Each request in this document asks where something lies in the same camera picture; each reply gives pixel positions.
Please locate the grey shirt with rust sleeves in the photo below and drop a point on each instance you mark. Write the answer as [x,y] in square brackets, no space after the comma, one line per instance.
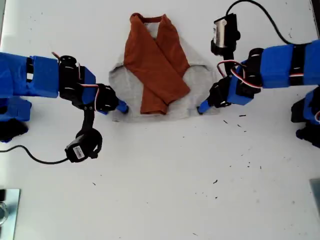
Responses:
[160,75]

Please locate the black clamp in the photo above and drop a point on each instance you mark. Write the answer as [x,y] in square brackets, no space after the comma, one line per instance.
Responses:
[2,195]

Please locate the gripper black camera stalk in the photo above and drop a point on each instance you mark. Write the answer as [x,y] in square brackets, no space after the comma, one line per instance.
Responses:
[228,56]
[88,122]

